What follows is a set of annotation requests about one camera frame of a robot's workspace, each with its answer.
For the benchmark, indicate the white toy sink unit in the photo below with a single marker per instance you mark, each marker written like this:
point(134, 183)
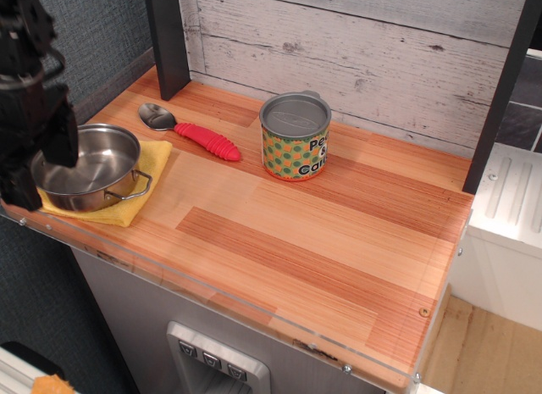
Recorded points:
point(498, 263)

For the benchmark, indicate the dark grey right post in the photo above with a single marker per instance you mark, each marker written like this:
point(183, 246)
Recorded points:
point(523, 35)

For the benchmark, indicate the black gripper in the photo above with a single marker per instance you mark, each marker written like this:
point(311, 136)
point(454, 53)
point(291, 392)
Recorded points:
point(35, 119)

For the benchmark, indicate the orange object bottom left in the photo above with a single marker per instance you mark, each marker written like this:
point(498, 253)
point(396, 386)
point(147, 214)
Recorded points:
point(51, 384)

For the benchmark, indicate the dark grey left post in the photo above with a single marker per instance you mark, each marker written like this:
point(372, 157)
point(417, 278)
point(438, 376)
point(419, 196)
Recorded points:
point(168, 40)

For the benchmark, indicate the clear acrylic edge guard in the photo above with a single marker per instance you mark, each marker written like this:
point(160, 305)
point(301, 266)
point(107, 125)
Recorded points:
point(337, 314)

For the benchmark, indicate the silver dispenser panel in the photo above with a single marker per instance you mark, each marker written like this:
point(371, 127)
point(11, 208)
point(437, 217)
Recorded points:
point(216, 362)

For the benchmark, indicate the dark grey post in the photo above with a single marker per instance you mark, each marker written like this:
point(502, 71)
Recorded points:
point(523, 35)
point(168, 40)

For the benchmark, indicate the grey toy fridge cabinet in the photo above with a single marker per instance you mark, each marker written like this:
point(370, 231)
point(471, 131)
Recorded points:
point(138, 314)

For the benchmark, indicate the spoon with red handle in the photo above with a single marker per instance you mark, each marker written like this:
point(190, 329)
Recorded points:
point(158, 118)

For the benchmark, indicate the peas and carrots toy can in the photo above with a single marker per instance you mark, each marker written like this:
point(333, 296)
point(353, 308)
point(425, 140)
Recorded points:
point(295, 135)

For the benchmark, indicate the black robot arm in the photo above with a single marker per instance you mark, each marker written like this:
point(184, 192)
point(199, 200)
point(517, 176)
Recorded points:
point(27, 55)

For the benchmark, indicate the stainless steel pot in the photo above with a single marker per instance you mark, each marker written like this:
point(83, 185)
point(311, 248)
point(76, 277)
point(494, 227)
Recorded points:
point(107, 171)

